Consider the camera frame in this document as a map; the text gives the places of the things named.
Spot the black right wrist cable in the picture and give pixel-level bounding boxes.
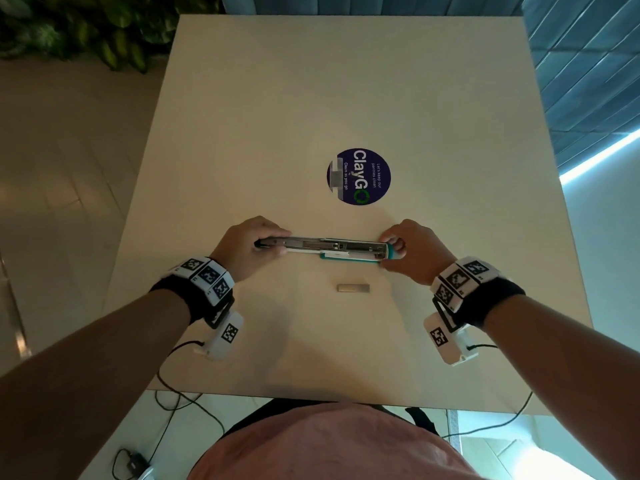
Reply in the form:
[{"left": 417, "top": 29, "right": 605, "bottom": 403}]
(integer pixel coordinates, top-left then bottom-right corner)
[{"left": 440, "top": 343, "right": 534, "bottom": 440}]

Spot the pink shirt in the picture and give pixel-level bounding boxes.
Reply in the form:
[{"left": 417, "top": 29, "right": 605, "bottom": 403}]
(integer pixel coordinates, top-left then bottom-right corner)
[{"left": 187, "top": 402, "right": 485, "bottom": 480}]

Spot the person's left hand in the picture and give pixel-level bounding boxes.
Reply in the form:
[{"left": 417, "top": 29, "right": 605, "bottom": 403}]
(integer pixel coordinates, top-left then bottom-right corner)
[{"left": 210, "top": 216, "right": 292, "bottom": 283}]

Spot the black right wristband with markers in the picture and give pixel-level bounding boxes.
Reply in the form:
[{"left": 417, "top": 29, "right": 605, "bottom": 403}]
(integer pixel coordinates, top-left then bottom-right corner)
[{"left": 430, "top": 256, "right": 526, "bottom": 331}]

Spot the black waist strap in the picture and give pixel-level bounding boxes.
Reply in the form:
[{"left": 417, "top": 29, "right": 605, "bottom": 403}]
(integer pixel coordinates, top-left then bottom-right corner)
[{"left": 221, "top": 397, "right": 442, "bottom": 438}]

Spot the person's right hand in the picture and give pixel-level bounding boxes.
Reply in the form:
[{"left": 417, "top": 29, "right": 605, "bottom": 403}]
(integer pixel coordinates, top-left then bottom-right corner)
[{"left": 378, "top": 219, "right": 457, "bottom": 287}]

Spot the white light strip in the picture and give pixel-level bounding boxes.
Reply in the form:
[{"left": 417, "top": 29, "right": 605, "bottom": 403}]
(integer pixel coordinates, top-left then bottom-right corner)
[{"left": 558, "top": 129, "right": 640, "bottom": 186}]

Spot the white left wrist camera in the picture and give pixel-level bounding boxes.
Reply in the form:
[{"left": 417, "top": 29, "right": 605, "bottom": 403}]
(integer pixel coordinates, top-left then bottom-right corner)
[{"left": 194, "top": 311, "right": 245, "bottom": 361}]

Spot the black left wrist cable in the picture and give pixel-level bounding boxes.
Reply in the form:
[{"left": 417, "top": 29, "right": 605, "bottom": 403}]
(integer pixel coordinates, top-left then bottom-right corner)
[{"left": 112, "top": 341, "right": 226, "bottom": 478}]

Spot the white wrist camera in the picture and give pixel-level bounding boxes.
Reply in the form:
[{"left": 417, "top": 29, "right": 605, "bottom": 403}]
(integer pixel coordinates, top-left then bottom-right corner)
[
  {"left": 194, "top": 311, "right": 245, "bottom": 361},
  {"left": 423, "top": 314, "right": 479, "bottom": 367}
]

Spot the round dark blue sticker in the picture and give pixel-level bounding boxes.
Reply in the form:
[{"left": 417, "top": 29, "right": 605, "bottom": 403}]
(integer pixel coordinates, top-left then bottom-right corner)
[{"left": 327, "top": 148, "right": 392, "bottom": 206}]

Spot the green leafy plant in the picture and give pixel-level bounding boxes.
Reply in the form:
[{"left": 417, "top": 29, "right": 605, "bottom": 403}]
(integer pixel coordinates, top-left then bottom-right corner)
[{"left": 0, "top": 0, "right": 223, "bottom": 74}]

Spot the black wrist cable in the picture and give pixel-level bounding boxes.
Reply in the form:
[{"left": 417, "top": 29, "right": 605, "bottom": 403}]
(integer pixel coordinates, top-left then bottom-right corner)
[
  {"left": 112, "top": 341, "right": 226, "bottom": 478},
  {"left": 440, "top": 343, "right": 534, "bottom": 440}
]

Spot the teal and metal stapler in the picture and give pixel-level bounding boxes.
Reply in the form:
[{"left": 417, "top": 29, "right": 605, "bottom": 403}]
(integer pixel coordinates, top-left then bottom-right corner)
[{"left": 254, "top": 236, "right": 396, "bottom": 266}]

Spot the black wristband with markers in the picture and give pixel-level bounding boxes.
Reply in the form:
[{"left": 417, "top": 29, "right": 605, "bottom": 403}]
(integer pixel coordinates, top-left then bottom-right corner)
[
  {"left": 430, "top": 256, "right": 526, "bottom": 331},
  {"left": 149, "top": 257, "right": 236, "bottom": 329}
]

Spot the black left wristband with markers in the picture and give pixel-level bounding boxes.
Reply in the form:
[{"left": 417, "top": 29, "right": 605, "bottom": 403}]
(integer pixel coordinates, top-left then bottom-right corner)
[{"left": 149, "top": 257, "right": 236, "bottom": 329}]

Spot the person's left forearm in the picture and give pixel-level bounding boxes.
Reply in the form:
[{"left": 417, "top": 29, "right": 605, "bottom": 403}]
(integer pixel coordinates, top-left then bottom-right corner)
[{"left": 0, "top": 290, "right": 193, "bottom": 480}]

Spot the person's right forearm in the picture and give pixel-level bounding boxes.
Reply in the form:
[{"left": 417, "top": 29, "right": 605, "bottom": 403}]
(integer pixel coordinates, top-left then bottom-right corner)
[{"left": 482, "top": 294, "right": 640, "bottom": 480}]

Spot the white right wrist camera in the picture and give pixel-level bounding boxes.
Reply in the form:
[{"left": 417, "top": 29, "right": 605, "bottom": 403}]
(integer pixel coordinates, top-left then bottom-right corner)
[{"left": 423, "top": 314, "right": 479, "bottom": 367}]

